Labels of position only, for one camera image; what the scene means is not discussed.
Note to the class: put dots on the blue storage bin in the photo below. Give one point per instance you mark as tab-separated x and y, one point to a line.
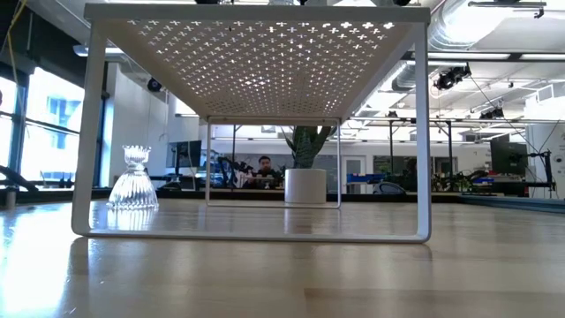
364	178

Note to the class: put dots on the white machine cabinet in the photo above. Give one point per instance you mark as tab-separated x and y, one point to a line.
536	146

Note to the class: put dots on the black computer monitor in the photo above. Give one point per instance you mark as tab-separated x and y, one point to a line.
187	154
507	156

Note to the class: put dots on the black ceiling device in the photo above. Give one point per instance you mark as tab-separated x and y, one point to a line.
492	114

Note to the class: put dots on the white perforated metal shelf riser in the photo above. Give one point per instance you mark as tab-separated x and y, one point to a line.
265	66

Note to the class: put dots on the black dome camera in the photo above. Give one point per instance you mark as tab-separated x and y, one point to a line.
154	85

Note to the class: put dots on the silver ventilation duct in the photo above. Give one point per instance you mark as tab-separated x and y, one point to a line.
446	26

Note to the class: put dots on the long ceiling light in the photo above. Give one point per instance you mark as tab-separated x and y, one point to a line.
79	50
485	56

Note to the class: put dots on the person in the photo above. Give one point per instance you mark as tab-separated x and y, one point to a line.
266	174

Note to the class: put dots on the black ceiling camera rig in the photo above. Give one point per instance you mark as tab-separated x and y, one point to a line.
450	78

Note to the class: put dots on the black aluminium table frame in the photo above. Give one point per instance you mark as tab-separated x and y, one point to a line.
185	193

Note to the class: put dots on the grey office chair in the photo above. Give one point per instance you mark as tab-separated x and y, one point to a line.
393	189

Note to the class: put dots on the snake plant in white pot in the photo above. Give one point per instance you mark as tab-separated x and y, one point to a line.
304	185

